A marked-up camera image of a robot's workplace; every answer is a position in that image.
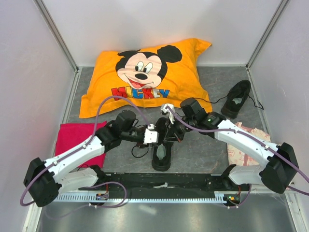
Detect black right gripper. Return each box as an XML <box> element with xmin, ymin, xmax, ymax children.
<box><xmin>164</xmin><ymin>114</ymin><xmax>197</xmax><ymax>143</ymax></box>

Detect black shoe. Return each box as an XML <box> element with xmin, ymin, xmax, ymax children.
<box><xmin>221</xmin><ymin>80</ymin><xmax>251</xmax><ymax>119</ymax></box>
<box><xmin>152</xmin><ymin>117</ymin><xmax>173</xmax><ymax>172</ymax></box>

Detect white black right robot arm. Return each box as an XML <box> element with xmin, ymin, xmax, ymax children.
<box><xmin>161</xmin><ymin>98</ymin><xmax>299</xmax><ymax>194</ymax></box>

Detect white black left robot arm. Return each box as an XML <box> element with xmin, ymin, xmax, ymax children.
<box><xmin>24</xmin><ymin>110</ymin><xmax>158</xmax><ymax>207</ymax></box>

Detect cream pink cartoon pouch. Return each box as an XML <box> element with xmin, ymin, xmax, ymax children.
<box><xmin>226</xmin><ymin>121</ymin><xmax>273</xmax><ymax>170</ymax></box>

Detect orange Mickey pillow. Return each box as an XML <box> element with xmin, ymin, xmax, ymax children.
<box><xmin>79</xmin><ymin>38</ymin><xmax>212</xmax><ymax>118</ymax></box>

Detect magenta folded cloth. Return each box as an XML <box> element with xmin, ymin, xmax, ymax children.
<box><xmin>55</xmin><ymin>121</ymin><xmax>107</xmax><ymax>168</ymax></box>

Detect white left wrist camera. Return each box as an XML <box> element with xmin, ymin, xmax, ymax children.
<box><xmin>143</xmin><ymin>124</ymin><xmax>159</xmax><ymax>145</ymax></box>

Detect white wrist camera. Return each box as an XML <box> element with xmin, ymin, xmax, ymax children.
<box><xmin>143</xmin><ymin>124</ymin><xmax>159</xmax><ymax>145</ymax></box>
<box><xmin>160</xmin><ymin>103</ymin><xmax>175</xmax><ymax>124</ymax></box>

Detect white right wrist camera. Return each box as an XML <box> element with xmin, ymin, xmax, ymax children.
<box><xmin>160</xmin><ymin>103</ymin><xmax>175</xmax><ymax>124</ymax></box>

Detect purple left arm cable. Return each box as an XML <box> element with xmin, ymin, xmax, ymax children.
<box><xmin>20</xmin><ymin>95</ymin><xmax>152</xmax><ymax>206</ymax></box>

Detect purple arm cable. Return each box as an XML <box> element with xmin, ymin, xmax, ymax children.
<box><xmin>20</xmin><ymin>95</ymin><xmax>152</xmax><ymax>206</ymax></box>
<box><xmin>166</xmin><ymin>107</ymin><xmax>309</xmax><ymax>196</ymax></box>

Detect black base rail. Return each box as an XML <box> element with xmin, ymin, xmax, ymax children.
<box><xmin>65</xmin><ymin>165</ymin><xmax>252</xmax><ymax>200</ymax></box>

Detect aluminium slotted rail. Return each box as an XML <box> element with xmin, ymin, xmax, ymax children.
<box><xmin>54</xmin><ymin>188</ymin><xmax>227</xmax><ymax>203</ymax></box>

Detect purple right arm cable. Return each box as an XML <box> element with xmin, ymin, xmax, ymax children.
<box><xmin>166</xmin><ymin>107</ymin><xmax>309</xmax><ymax>196</ymax></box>

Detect left aluminium frame post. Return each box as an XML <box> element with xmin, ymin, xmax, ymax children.
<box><xmin>33</xmin><ymin>0</ymin><xmax>80</xmax><ymax>72</ymax></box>

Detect aluminium frame post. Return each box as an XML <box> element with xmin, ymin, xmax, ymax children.
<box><xmin>33</xmin><ymin>0</ymin><xmax>80</xmax><ymax>72</ymax></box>
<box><xmin>245</xmin><ymin>0</ymin><xmax>290</xmax><ymax>69</ymax></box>

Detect right aluminium frame post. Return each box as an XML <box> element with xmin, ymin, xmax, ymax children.
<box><xmin>245</xmin><ymin>0</ymin><xmax>290</xmax><ymax>69</ymax></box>

